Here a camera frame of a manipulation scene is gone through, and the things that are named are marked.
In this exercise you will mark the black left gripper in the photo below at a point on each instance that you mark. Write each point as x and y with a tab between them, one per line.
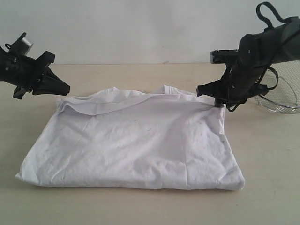
29	74

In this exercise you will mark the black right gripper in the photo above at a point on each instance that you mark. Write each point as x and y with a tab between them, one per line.
237	84

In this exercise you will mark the white t-shirt red lettering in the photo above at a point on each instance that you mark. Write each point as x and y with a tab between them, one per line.
168	138

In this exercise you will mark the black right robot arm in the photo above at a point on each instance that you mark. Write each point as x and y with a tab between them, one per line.
246	66

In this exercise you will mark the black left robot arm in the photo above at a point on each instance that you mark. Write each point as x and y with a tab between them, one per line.
29	74

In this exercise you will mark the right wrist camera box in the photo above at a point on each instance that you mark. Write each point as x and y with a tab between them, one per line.
217	57

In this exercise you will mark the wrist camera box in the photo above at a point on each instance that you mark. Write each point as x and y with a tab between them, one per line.
217	57
23	45

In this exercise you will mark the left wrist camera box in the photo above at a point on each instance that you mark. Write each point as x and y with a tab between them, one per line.
23	45

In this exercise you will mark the round wire mesh basket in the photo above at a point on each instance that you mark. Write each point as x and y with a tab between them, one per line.
285	98

